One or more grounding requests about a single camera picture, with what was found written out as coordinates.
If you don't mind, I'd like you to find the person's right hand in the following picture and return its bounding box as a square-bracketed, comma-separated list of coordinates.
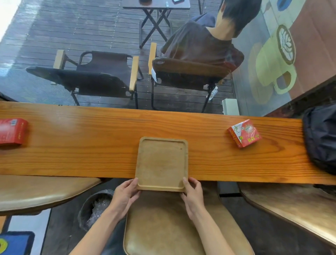
[180, 177, 205, 221]

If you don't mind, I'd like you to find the person's left hand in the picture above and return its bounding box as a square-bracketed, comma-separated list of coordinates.
[109, 178, 142, 221]

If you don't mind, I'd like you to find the square wooden tray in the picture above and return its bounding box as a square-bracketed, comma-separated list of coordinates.
[135, 136, 189, 192]

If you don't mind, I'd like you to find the person's left forearm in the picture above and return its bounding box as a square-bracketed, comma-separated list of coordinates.
[69, 208, 127, 255]

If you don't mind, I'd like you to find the person's right forearm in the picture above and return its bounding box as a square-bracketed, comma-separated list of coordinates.
[192, 210, 236, 255]

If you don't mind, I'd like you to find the clear plastic bin liner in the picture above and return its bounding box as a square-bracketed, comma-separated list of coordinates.
[86, 198, 113, 228]

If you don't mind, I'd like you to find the tan padded stool seat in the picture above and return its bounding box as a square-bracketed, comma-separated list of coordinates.
[0, 174, 102, 213]
[237, 182, 336, 248]
[123, 181, 255, 255]

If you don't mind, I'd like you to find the dark round trash bin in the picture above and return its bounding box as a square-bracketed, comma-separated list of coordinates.
[78, 189, 115, 232]

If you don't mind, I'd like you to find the red and white tissue packet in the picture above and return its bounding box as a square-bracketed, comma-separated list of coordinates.
[227, 119, 262, 149]

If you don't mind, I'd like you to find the white plastic box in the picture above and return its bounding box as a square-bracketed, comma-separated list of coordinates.
[222, 98, 240, 116]

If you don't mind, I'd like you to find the empty black folding armchair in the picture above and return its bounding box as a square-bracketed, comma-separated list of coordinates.
[26, 49, 144, 109]

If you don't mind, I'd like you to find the red tissue box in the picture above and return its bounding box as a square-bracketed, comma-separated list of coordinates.
[0, 118, 29, 146]

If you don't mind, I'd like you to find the black backpack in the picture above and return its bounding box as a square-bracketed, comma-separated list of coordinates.
[302, 104, 336, 175]

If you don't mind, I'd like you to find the dark folding table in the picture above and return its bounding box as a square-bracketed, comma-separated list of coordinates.
[122, 0, 191, 49]

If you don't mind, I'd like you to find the green coffee cup wall picture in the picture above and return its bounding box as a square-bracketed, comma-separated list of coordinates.
[248, 24, 297, 105]

